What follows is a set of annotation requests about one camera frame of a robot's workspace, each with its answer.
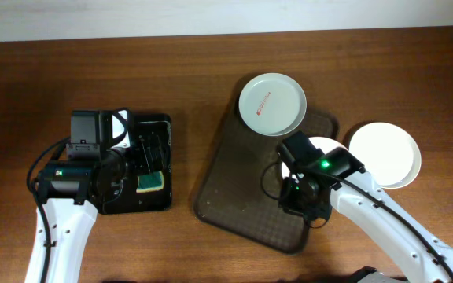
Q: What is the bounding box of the brown serving tray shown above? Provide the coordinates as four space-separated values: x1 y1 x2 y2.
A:
193 94 339 255

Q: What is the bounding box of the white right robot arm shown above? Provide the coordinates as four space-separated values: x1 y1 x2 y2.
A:
318 171 453 282

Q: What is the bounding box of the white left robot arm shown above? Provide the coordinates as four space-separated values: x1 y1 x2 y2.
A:
25 130 172 282

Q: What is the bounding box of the grey-white plate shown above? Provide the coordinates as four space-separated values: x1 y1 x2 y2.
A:
238 73 307 137

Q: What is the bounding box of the black small tray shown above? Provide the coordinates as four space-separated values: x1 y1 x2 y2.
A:
98 110 172 215

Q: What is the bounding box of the white plate front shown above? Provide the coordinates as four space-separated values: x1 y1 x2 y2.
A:
348 122 422 189

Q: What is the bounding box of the green yellow sponge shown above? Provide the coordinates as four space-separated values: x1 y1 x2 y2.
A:
136 171 164 193

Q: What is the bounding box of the white plate pinkish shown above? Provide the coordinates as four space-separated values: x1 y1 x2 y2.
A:
280 137 347 179

